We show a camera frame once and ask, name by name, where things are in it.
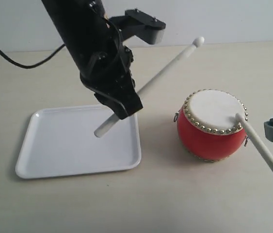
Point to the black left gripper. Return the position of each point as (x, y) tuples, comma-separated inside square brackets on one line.
[(96, 47)]

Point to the white drumstick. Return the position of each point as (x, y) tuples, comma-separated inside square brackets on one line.
[(256, 140), (142, 92)]

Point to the small red drum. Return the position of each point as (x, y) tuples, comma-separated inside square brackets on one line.
[(207, 126)]

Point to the white rectangular plastic tray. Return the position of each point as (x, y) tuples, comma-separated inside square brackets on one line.
[(60, 142)]

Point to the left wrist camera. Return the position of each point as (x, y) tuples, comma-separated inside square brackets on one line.
[(137, 23)]

